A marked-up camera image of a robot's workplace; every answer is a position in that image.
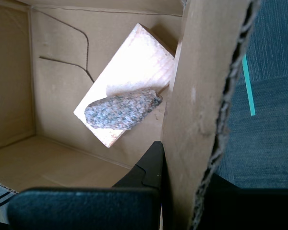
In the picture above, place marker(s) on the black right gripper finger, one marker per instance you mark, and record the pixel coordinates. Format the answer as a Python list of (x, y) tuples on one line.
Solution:
[(254, 210), (86, 208)]

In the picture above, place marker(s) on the pinkish speckled rock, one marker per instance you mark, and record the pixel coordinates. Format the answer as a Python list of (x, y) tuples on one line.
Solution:
[(120, 112)]

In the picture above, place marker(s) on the cardboard box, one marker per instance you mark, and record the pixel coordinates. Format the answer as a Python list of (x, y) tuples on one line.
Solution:
[(38, 95)]

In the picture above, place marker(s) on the light wooden block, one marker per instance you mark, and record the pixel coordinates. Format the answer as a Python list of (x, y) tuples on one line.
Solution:
[(139, 62)]

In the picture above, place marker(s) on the teal floor tape strip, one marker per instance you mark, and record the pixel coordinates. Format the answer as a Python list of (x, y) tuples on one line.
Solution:
[(248, 86)]

